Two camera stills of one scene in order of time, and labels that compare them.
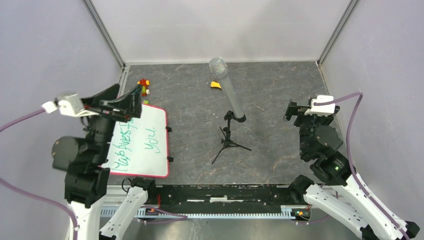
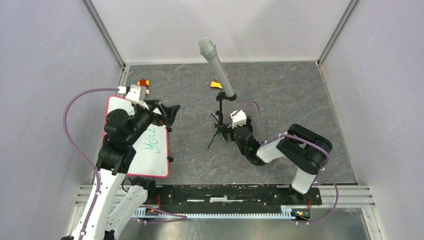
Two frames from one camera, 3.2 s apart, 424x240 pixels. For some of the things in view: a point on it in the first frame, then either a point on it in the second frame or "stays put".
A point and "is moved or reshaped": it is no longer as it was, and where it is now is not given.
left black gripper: x=131 y=102 -> x=167 y=114
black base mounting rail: x=169 y=198 stays put
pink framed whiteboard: x=139 y=147 stays put
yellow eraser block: x=215 y=85 stays put
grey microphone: x=218 y=67 is moved or reshaped
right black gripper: x=293 y=109 -> x=226 y=129
